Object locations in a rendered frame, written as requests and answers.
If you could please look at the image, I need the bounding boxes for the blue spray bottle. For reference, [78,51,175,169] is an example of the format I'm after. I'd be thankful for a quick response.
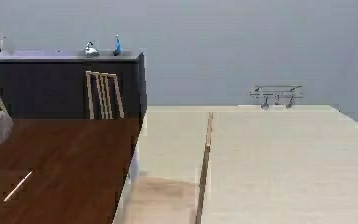
[112,34,123,57]

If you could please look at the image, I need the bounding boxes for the dark kitchen counter cabinet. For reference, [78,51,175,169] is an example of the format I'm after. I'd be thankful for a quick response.
[0,50,148,125]

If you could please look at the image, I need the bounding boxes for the pale wooden stick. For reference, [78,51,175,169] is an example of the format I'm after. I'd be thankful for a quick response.
[3,169,35,203]

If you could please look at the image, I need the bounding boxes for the grey low rack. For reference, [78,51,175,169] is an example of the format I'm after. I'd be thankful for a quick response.
[249,84,304,111]

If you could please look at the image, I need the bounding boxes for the brown wooden table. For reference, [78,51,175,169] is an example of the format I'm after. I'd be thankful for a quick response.
[0,117,142,224]

